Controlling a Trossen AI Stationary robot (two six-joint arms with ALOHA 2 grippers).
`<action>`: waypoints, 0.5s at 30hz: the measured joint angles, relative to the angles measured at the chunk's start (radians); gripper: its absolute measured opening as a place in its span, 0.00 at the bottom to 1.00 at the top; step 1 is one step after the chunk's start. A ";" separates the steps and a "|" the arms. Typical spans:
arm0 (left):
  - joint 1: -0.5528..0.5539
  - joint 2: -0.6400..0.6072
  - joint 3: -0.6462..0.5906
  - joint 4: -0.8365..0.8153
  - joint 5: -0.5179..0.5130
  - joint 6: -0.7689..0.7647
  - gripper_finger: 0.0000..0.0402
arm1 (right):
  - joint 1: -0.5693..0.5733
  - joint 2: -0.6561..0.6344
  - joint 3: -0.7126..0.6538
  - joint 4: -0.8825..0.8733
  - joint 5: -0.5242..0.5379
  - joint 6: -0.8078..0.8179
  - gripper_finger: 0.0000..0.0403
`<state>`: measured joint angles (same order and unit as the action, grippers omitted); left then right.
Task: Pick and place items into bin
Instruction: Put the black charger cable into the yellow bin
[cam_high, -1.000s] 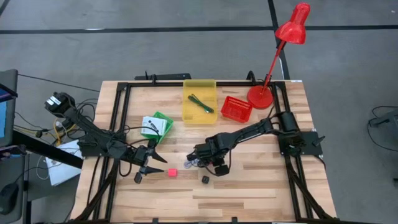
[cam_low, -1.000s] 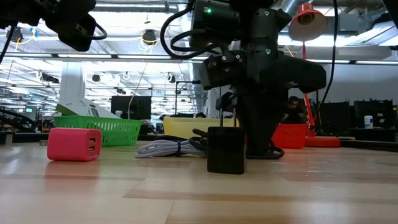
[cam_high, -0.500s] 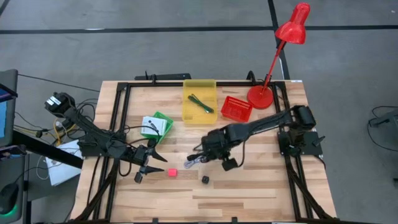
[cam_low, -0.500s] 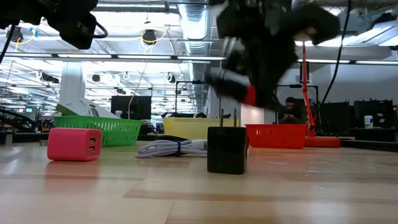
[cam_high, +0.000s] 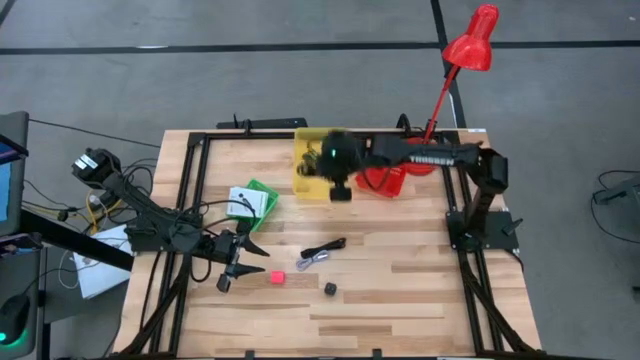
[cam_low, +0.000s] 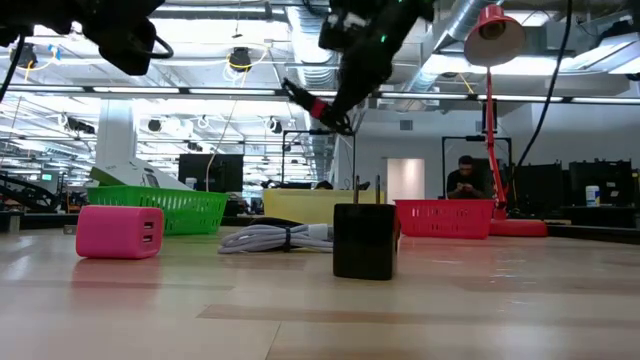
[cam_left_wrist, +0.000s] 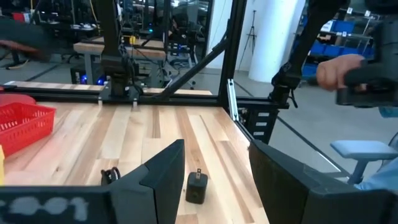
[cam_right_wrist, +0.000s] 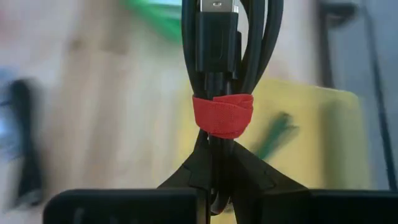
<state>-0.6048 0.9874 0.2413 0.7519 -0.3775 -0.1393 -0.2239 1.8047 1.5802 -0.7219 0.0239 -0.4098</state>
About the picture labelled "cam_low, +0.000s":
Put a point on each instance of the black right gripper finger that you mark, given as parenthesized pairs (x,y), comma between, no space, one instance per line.
(342,112)
(340,127)

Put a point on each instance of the black wall charger cube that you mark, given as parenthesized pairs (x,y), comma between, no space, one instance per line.
(364,242)

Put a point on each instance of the green white Acer box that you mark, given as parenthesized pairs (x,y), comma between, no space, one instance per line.
(135,175)

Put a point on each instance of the pink USB charger cube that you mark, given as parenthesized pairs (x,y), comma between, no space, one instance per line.
(117,232)

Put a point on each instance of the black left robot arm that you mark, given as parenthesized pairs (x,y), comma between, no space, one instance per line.
(120,35)

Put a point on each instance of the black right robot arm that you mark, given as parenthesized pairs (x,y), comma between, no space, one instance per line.
(380,20)

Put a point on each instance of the black background robot arm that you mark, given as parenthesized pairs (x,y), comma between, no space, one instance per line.
(25,195)

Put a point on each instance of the yellow translucent plastic bin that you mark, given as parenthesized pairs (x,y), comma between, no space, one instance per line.
(300,206)

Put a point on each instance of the red desk lamp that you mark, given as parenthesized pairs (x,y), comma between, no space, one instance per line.
(492,37)

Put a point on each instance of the black monitor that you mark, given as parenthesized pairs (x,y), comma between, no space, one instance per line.
(210,172)

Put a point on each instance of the person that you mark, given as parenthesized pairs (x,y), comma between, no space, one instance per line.
(465,185)

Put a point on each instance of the red plastic basket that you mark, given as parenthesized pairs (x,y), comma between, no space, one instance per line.
(445,220)

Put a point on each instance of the green plastic basket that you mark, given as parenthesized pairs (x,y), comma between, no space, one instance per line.
(160,210)

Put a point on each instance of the black equipment case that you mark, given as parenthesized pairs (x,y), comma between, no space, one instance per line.
(600,182)
(540,182)

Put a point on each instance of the white wipes canister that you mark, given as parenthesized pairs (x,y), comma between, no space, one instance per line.
(592,196)

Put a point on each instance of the black background rig frame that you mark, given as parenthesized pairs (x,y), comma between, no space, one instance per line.
(320,132)

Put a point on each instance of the black overhead frame bar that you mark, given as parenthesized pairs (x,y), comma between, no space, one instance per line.
(250,93)

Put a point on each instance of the black ceiling camera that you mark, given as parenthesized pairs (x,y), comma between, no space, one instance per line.
(240,59)

